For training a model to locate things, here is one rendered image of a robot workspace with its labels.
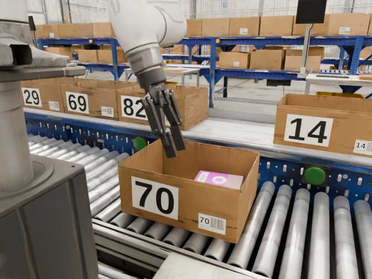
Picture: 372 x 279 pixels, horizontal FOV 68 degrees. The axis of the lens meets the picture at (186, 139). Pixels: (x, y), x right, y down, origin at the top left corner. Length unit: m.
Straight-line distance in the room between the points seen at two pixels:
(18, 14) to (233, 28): 5.55
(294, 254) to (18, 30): 0.77
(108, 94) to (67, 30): 6.88
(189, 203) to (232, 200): 0.13
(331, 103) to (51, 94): 1.50
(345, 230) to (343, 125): 0.38
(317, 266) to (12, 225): 0.68
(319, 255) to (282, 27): 5.09
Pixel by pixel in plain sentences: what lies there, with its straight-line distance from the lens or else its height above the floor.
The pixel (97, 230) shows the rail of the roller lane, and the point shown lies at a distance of 0.92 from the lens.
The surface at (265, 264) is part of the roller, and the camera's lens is 0.80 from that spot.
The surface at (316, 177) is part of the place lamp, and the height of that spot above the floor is 0.81.
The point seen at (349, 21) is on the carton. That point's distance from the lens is 5.65.
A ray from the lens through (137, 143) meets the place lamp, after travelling 1.37.
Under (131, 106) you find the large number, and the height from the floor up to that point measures 0.97.
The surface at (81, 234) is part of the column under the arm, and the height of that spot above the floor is 0.95.
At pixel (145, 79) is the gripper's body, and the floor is 1.19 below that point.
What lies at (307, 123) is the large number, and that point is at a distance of 1.15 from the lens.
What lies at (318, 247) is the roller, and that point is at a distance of 0.89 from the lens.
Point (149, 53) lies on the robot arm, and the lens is 0.72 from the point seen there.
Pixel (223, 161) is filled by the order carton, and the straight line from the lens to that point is 1.04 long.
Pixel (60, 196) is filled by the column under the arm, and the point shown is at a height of 1.05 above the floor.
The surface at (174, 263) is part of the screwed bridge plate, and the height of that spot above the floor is 0.75.
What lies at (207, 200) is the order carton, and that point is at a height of 0.87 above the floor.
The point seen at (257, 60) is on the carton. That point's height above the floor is 0.96.
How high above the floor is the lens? 1.28
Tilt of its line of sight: 19 degrees down
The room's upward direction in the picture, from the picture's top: straight up
